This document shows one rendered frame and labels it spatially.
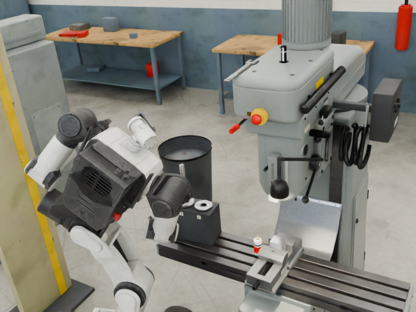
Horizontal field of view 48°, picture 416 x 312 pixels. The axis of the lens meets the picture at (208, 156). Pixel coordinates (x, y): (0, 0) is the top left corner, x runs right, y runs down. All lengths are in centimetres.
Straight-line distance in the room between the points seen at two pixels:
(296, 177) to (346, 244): 80
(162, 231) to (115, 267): 30
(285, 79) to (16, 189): 202
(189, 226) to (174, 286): 121
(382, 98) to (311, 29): 39
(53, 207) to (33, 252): 145
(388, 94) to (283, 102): 51
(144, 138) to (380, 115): 94
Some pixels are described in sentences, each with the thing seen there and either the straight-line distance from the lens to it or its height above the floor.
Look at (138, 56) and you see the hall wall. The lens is 779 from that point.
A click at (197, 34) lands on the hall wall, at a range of 704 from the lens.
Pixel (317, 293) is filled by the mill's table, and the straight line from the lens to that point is 219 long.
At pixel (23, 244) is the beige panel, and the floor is 60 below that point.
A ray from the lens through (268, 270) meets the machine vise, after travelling 218.
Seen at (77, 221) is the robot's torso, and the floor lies 136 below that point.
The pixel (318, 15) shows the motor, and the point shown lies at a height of 202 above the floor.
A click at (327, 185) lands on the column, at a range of 243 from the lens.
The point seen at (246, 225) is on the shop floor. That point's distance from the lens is 410.
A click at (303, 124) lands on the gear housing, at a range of 176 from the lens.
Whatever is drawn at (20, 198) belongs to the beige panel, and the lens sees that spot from 319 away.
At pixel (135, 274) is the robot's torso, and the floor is 109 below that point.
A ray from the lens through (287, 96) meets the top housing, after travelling 162.
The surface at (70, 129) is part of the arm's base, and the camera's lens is 175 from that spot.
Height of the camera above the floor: 242
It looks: 28 degrees down
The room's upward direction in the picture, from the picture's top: 5 degrees counter-clockwise
